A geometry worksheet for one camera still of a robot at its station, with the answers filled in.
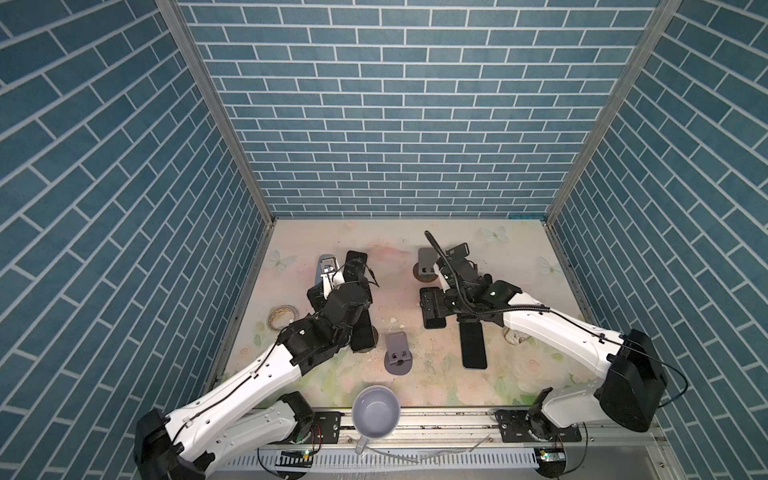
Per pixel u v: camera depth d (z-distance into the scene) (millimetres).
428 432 738
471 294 611
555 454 736
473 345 862
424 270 990
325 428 731
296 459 722
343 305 513
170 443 383
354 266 964
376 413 759
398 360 801
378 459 706
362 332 840
